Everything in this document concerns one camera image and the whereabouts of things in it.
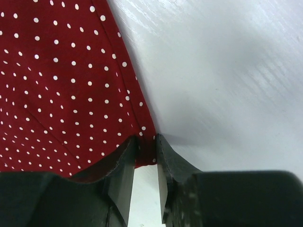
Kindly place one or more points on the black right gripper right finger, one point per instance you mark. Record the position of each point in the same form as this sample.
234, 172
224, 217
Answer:
179, 199

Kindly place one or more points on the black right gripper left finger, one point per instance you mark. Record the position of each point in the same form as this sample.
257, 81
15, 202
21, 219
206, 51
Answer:
114, 176

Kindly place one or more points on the red polka dot skirt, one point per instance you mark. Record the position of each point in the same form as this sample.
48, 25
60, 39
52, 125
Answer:
68, 93

